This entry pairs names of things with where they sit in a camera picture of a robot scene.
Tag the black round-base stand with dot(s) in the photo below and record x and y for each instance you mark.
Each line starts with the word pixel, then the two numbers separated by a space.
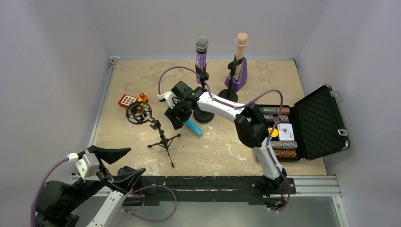
pixel 228 93
pixel 199 115

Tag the red poker chip roll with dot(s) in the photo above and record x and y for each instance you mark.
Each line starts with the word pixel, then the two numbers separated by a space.
pixel 286 154

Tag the black round-base stand front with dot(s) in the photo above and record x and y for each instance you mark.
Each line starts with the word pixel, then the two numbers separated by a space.
pixel 228 93

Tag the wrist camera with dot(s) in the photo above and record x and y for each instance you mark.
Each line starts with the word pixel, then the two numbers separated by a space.
pixel 168 98
pixel 87 164

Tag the black poker chip case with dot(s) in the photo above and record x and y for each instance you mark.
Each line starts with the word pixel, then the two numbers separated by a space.
pixel 317 124

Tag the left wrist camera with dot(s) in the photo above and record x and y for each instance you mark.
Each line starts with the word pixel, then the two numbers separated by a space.
pixel 87 164

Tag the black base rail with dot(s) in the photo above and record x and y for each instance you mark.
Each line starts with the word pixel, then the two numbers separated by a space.
pixel 227 189

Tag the purple glitter microphone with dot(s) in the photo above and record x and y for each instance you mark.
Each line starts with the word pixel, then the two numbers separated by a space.
pixel 201 45

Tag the white playing card box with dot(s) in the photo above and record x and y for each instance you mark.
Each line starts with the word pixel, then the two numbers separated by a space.
pixel 286 132

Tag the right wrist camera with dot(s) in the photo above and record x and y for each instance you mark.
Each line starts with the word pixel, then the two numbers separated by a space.
pixel 168 98

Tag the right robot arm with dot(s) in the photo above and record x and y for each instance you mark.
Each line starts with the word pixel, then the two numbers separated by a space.
pixel 250 124

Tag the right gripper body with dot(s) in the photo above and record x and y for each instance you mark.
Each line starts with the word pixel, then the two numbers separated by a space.
pixel 175 113

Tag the green poker chip roll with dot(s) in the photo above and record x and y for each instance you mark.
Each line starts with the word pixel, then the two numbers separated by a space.
pixel 269 110

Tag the purple metronome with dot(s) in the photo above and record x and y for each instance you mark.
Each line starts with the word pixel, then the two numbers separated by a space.
pixel 240 78

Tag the red yellow toy block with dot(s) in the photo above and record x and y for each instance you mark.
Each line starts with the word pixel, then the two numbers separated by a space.
pixel 126 100

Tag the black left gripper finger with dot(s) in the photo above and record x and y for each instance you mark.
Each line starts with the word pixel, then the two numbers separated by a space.
pixel 109 155
pixel 128 177

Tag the blue plastic microphone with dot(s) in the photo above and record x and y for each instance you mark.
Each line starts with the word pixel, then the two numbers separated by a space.
pixel 193 127

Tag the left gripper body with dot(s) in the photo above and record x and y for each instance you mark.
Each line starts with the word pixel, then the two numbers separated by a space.
pixel 104 170

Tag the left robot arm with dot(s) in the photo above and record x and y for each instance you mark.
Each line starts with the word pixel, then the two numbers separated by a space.
pixel 55 201

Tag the pink plastic microphone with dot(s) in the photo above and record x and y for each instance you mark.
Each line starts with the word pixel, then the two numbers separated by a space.
pixel 241 42

